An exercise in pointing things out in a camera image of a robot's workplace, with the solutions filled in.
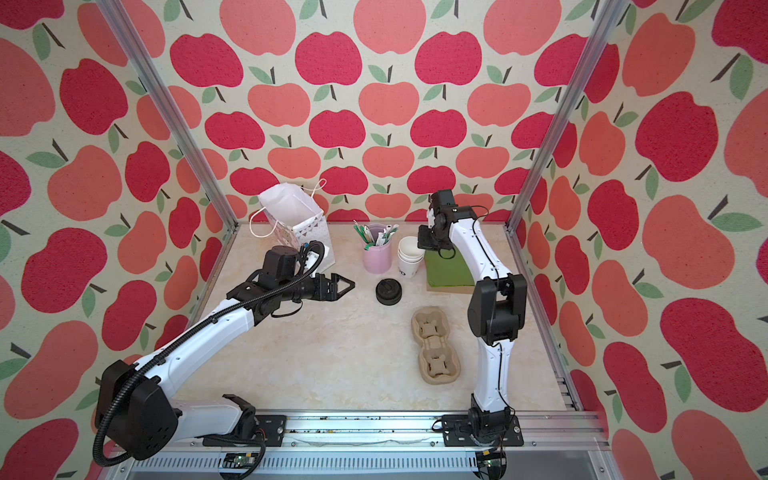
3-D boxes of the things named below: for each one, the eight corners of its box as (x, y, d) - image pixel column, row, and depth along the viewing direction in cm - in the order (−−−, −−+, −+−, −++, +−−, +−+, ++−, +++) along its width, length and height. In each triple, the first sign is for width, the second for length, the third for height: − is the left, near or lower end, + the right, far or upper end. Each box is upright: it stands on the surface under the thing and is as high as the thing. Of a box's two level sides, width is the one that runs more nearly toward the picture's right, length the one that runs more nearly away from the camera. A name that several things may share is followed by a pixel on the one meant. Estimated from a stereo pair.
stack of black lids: (375, 305, 99) (375, 300, 97) (376, 284, 105) (375, 278, 102) (401, 305, 99) (401, 300, 97) (400, 284, 105) (401, 278, 102)
